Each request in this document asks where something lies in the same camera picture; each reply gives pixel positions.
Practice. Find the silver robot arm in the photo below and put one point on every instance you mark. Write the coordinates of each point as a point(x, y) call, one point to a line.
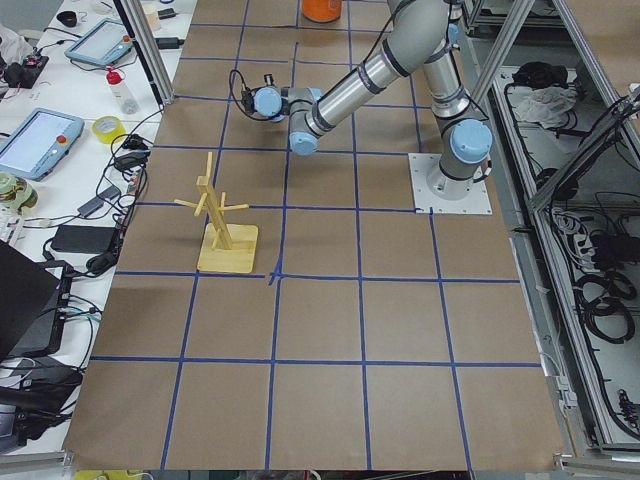
point(418, 36)

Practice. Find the wooden cup holder tree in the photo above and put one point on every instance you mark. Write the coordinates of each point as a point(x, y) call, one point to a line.
point(226, 247)

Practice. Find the red capped squeeze bottle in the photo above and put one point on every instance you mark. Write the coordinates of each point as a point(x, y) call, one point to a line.
point(121, 92)

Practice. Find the black power adapter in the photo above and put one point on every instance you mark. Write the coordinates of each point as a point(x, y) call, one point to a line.
point(83, 239)

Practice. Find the yellow tape roll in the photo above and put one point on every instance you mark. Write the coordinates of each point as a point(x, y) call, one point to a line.
point(108, 129)

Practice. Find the white crumpled cloth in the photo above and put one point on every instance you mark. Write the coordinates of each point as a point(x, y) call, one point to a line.
point(547, 107)

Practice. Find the far teach pendant tablet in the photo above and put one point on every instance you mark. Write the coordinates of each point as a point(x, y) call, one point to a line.
point(105, 44)

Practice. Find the teach pendant tablet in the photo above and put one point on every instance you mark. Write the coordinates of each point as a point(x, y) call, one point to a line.
point(105, 44)
point(34, 149)

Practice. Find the black laptop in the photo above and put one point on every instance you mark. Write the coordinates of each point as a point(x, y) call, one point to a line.
point(33, 296)

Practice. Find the near teach pendant tablet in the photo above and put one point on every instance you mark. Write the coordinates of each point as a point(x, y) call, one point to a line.
point(34, 149)

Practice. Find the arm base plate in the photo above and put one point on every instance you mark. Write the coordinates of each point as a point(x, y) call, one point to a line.
point(434, 193)

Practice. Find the aluminium frame post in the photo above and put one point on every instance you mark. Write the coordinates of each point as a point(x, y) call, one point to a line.
point(133, 18)

